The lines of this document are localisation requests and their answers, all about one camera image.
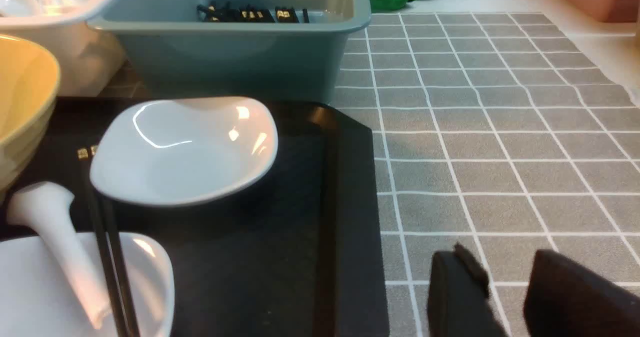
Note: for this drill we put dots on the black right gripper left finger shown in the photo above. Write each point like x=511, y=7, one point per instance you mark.
x=458, y=302

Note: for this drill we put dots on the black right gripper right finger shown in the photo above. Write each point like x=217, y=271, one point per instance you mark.
x=566, y=299

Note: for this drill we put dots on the white ceramic soup spoon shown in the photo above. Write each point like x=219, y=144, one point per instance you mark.
x=45, y=208

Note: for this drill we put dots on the yellow noodle bowl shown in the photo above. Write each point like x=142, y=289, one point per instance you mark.
x=30, y=77

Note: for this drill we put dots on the black plastic serving tray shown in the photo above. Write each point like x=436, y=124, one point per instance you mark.
x=298, y=254

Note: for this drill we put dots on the grey tile pattern mat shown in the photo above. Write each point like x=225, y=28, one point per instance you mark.
x=493, y=130

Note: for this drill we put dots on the teal plastic chopstick bin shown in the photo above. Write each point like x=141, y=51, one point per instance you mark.
x=175, y=54

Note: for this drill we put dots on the white square dish far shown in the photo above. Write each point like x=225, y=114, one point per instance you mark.
x=184, y=152

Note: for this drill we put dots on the white square dish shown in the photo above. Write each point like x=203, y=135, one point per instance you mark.
x=184, y=152
x=36, y=299

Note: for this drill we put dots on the black chopsticks pile in bin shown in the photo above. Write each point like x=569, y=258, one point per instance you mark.
x=211, y=13

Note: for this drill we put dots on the white square dish near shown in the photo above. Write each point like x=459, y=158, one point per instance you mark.
x=36, y=299

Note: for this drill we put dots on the white plastic spoon bin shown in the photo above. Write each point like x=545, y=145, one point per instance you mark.
x=88, y=57

